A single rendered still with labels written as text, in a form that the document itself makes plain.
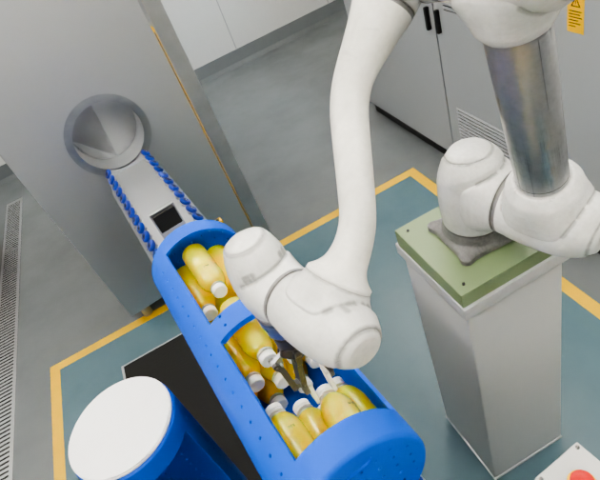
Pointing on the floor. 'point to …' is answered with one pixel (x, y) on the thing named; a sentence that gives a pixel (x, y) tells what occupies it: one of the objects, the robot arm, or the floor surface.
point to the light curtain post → (170, 45)
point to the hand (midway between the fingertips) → (319, 383)
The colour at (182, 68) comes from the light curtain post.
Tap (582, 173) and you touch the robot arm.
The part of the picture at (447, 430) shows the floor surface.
